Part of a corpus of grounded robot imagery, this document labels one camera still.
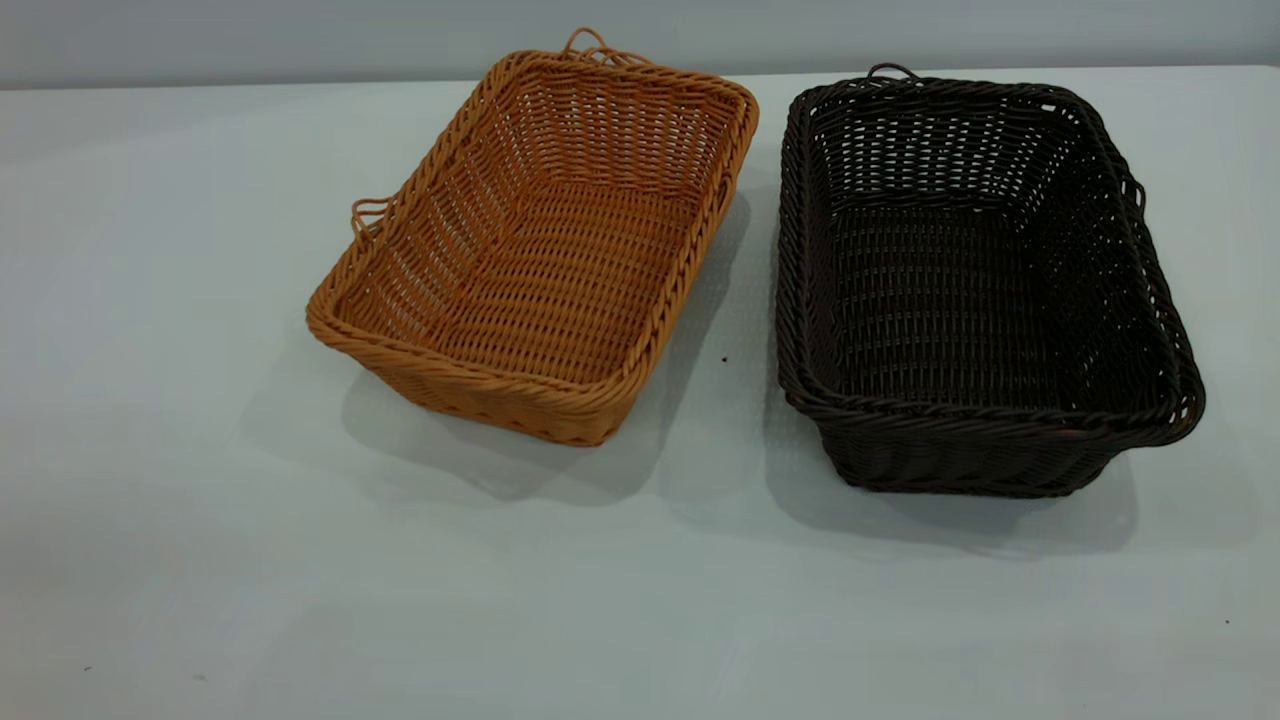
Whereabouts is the light brown wicker basket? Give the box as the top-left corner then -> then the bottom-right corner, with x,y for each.
306,27 -> 760,448

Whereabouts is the dark brown wicker basket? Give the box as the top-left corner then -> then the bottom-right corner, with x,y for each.
776,63 -> 1207,499

